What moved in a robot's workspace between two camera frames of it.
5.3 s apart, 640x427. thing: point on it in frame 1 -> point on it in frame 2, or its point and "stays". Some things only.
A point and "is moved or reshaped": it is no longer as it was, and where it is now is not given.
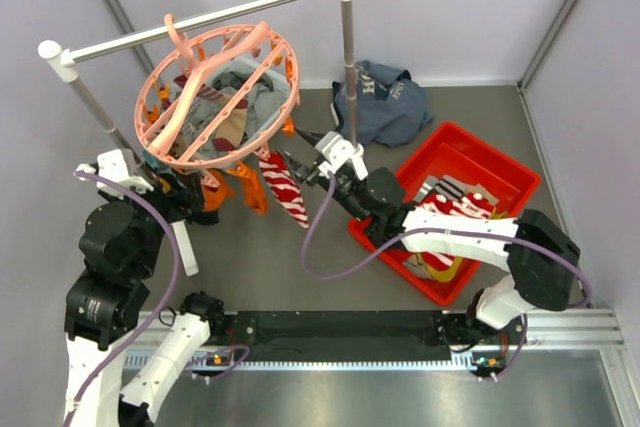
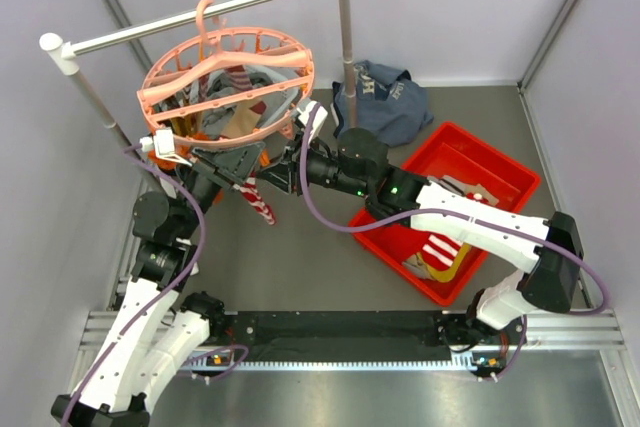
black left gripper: [188, 198] -> [231, 164]
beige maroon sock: [231, 132] -> [243, 119]
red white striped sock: [285, 188] -> [250, 191]
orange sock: [214, 199] is moved or reshaped
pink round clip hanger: [218, 96] is moved or reshaped
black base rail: [349, 335] stays
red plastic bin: [458, 151] stays
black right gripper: [304, 172] -> [286, 173]
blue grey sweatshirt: [391, 108] stays
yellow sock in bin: [440, 277] stays
